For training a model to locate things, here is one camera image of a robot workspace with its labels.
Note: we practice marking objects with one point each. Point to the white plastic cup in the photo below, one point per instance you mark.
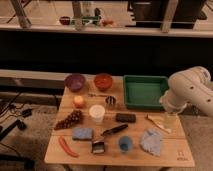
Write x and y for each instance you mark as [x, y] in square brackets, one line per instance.
[97, 113]

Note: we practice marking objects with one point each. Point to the bunch of dark grapes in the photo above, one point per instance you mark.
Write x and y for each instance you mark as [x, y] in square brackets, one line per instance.
[75, 117]

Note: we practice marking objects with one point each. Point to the red yellow apple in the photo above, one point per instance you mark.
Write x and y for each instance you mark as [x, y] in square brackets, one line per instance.
[79, 101]

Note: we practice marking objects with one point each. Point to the purple bowl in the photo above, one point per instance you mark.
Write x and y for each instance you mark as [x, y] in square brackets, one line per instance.
[75, 82]

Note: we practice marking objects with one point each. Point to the dark green scrub sponge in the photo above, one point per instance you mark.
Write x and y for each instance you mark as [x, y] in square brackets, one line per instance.
[130, 118]

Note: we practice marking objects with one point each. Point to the red bowl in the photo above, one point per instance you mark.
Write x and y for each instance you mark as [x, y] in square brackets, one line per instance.
[103, 81]

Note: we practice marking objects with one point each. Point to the green plastic tray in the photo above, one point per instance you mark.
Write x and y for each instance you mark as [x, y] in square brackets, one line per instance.
[144, 92]

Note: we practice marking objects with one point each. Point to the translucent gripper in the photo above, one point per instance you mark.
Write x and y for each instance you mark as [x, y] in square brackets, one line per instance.
[169, 120]

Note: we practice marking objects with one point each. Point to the metal spoon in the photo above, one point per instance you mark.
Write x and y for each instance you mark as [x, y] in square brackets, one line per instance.
[97, 95]

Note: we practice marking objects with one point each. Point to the blue crumpled cloth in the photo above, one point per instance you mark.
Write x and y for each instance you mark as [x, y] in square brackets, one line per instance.
[151, 142]

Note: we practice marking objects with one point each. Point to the red chili pepper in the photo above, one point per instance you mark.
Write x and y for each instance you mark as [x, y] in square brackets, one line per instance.
[66, 148]

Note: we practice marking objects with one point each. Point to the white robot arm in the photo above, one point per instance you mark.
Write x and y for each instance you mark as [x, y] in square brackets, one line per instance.
[190, 86]

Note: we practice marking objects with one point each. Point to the blue sponge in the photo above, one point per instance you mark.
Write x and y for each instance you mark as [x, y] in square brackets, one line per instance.
[82, 133]

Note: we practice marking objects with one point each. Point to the wooden folding table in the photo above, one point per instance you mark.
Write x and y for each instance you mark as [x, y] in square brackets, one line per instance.
[175, 151]

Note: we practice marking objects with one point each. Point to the small metal cup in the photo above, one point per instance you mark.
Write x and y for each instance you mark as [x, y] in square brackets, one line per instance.
[110, 101]

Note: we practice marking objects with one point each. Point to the blue plastic cup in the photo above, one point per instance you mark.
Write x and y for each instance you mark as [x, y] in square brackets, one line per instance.
[125, 144]

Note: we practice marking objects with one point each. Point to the black handled brush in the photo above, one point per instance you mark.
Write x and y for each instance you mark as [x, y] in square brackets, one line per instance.
[114, 130]

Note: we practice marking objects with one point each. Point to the small black metal box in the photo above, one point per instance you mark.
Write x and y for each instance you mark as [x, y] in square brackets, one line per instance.
[98, 147]

